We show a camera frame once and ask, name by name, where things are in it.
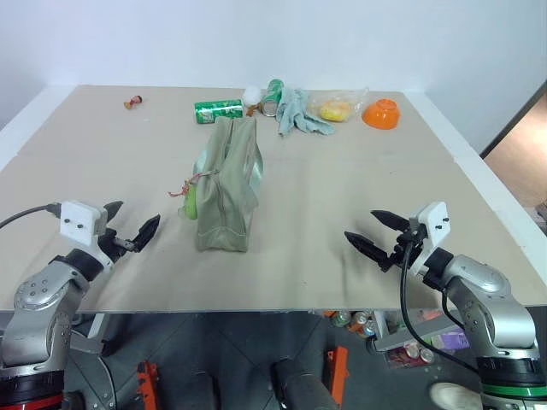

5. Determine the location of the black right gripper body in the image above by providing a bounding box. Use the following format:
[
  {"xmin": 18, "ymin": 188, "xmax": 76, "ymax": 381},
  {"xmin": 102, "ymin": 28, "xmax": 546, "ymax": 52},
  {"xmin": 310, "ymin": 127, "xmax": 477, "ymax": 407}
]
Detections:
[{"xmin": 385, "ymin": 227, "xmax": 425, "ymax": 269}]

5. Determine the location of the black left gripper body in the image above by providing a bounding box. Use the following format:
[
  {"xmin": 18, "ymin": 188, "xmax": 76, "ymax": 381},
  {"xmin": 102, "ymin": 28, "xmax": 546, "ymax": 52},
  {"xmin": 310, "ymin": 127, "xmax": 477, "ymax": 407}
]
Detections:
[{"xmin": 97, "ymin": 220, "xmax": 133, "ymax": 266}]

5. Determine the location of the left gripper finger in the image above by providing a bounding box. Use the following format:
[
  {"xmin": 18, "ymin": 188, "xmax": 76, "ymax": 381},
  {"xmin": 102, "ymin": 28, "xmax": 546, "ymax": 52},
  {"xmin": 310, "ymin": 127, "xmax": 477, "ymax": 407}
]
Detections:
[
  {"xmin": 129, "ymin": 214, "xmax": 162, "ymax": 254},
  {"xmin": 104, "ymin": 200, "xmax": 126, "ymax": 225}
]

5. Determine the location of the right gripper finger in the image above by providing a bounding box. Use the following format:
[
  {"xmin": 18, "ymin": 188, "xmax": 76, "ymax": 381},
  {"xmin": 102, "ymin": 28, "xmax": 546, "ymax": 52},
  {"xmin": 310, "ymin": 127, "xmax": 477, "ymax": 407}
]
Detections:
[
  {"xmin": 344, "ymin": 231, "xmax": 392, "ymax": 272},
  {"xmin": 369, "ymin": 208, "xmax": 412, "ymax": 235}
]

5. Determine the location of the olive green zipper bag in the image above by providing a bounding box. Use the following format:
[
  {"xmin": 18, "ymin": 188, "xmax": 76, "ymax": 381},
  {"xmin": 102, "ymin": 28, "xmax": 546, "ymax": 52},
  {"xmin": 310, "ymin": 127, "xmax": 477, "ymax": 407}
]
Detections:
[{"xmin": 192, "ymin": 116, "xmax": 264, "ymax": 255}]

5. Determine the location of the light green plastic tag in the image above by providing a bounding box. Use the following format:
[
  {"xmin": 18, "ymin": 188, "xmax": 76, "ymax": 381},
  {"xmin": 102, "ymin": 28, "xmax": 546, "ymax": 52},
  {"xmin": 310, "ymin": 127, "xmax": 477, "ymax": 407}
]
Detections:
[{"xmin": 177, "ymin": 182, "xmax": 200, "ymax": 221}]

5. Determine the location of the orange drink can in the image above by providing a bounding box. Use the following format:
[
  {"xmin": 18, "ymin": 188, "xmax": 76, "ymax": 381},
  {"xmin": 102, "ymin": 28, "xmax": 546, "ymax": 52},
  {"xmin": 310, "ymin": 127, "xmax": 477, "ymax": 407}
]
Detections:
[{"xmin": 347, "ymin": 311, "xmax": 370, "ymax": 334}]

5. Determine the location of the purple package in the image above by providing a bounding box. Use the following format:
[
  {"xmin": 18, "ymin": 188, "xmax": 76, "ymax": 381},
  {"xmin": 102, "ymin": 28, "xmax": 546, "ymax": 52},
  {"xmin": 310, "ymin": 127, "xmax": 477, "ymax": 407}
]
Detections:
[{"xmin": 438, "ymin": 330, "xmax": 470, "ymax": 352}]

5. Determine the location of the orange plastic bowl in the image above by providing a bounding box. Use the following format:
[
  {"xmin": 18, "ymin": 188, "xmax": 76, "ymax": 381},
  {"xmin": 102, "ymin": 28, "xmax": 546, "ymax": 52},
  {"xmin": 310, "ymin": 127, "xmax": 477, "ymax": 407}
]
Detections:
[{"xmin": 362, "ymin": 97, "xmax": 402, "ymax": 132}]

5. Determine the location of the clear bag with yellow fruit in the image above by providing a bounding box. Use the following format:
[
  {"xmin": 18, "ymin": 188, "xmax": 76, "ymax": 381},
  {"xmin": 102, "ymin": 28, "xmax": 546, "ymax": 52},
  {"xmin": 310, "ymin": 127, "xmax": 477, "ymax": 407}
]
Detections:
[{"xmin": 307, "ymin": 87, "xmax": 371, "ymax": 124}]

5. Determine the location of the orange black clamp tool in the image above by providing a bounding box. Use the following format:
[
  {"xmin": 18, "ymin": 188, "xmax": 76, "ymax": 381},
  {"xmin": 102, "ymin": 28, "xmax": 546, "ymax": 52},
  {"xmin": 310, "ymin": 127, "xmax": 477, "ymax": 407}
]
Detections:
[
  {"xmin": 326, "ymin": 345, "xmax": 350, "ymax": 407},
  {"xmin": 136, "ymin": 360, "xmax": 162, "ymax": 405}
]

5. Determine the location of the green soda can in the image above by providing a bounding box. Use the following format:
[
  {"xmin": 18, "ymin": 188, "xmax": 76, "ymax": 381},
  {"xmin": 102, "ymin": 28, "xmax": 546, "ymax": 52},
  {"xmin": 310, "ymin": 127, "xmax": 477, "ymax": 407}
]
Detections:
[
  {"xmin": 193, "ymin": 98, "xmax": 246, "ymax": 126},
  {"xmin": 261, "ymin": 78, "xmax": 286, "ymax": 118}
]

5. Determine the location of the grey green cloth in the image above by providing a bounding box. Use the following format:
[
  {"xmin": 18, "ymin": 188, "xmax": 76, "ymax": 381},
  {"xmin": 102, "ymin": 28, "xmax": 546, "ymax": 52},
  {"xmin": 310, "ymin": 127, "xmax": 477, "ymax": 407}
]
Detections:
[{"xmin": 274, "ymin": 86, "xmax": 336, "ymax": 138}]

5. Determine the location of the white shoe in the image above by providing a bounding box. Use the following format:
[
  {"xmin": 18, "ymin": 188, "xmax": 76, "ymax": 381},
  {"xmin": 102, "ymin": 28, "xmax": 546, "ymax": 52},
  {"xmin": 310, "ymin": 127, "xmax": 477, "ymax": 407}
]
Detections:
[{"xmin": 428, "ymin": 381, "xmax": 483, "ymax": 410}]

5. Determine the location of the dark rounded shape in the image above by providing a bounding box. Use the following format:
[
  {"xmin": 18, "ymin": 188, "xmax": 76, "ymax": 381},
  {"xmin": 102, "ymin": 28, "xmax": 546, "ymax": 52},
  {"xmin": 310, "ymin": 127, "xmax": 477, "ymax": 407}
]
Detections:
[{"xmin": 272, "ymin": 360, "xmax": 339, "ymax": 410}]

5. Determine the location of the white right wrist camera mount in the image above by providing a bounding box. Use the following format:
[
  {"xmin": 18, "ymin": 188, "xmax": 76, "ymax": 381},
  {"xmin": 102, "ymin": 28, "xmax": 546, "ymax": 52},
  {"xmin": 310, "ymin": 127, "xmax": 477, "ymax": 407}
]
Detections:
[{"xmin": 409, "ymin": 201, "xmax": 451, "ymax": 275}]

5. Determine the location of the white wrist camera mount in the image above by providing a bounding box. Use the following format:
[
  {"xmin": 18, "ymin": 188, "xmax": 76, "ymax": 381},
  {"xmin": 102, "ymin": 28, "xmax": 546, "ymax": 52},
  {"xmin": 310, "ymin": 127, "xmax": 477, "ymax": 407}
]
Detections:
[
  {"xmin": 58, "ymin": 200, "xmax": 114, "ymax": 268},
  {"xmin": 409, "ymin": 201, "xmax": 451, "ymax": 275}
]

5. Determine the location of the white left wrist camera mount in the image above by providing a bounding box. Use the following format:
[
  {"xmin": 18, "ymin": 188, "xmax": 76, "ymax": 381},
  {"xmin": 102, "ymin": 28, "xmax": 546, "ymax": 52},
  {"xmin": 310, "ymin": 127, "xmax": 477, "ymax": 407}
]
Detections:
[{"xmin": 58, "ymin": 200, "xmax": 114, "ymax": 268}]

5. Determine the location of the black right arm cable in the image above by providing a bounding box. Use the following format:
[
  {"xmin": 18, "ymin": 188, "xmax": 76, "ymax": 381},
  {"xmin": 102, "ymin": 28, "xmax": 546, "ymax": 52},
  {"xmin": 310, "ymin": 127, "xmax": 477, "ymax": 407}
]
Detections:
[{"xmin": 399, "ymin": 237, "xmax": 480, "ymax": 373}]

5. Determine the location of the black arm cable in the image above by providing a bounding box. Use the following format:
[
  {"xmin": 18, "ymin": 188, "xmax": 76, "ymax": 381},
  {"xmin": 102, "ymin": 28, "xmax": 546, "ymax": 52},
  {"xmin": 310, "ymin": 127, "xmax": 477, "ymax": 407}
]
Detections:
[
  {"xmin": 0, "ymin": 203, "xmax": 62, "ymax": 231},
  {"xmin": 399, "ymin": 237, "xmax": 480, "ymax": 373}
]

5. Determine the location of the red zipper pull cord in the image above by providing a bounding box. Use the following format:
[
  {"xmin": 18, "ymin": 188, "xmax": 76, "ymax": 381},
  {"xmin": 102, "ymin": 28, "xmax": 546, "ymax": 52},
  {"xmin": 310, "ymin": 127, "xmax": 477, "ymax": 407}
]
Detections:
[{"xmin": 168, "ymin": 170, "xmax": 221, "ymax": 200}]

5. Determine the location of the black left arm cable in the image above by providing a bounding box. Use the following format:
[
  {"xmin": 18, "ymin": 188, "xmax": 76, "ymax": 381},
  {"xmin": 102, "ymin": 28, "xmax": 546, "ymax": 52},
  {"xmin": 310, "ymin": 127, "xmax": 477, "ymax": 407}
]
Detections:
[{"xmin": 0, "ymin": 203, "xmax": 62, "ymax": 231}]

